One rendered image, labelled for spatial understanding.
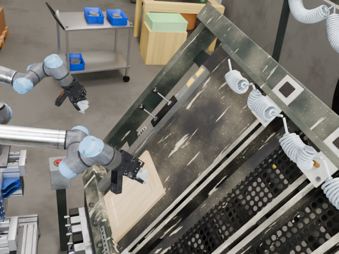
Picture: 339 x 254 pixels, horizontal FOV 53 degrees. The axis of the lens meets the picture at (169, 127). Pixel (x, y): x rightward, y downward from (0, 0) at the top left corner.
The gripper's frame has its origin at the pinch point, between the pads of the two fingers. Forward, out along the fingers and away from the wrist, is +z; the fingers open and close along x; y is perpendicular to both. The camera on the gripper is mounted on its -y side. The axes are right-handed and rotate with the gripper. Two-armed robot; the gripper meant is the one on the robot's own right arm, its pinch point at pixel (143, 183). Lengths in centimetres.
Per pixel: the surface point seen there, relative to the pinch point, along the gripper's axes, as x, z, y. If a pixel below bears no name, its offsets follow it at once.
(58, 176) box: 85, 23, -19
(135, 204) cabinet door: 24.3, 30.5, -10.6
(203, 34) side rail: 27, 16, 87
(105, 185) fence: 57, 36, -10
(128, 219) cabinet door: 24.6, 31.4, -19.1
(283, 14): 3, 42, 123
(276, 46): 8, 58, 113
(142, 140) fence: 39, 26, 21
